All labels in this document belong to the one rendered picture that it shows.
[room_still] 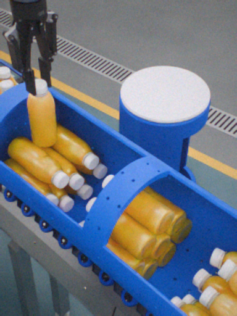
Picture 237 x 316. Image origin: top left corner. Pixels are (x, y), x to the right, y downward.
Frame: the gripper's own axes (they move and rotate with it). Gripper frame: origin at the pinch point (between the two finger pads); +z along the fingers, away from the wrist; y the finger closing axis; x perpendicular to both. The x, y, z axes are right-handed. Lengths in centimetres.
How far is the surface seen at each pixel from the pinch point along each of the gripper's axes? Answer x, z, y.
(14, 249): 11, 69, -9
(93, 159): -13.1, 21.1, 4.8
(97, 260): -34.8, 23.4, -14.5
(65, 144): -4.5, 20.2, 2.8
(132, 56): 121, 132, 165
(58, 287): 9, 107, 5
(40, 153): -4.2, 18.7, -5.0
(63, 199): -11.7, 30.1, -4.9
